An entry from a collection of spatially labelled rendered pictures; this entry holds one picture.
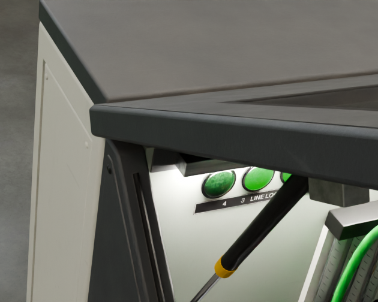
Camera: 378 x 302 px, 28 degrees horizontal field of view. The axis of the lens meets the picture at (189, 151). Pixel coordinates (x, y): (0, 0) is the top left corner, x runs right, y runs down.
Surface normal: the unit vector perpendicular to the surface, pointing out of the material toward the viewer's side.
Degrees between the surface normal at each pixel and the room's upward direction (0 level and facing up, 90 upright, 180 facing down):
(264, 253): 90
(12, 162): 1
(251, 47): 0
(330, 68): 0
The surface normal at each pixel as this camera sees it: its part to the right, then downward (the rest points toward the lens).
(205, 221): 0.43, 0.57
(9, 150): 0.16, -0.82
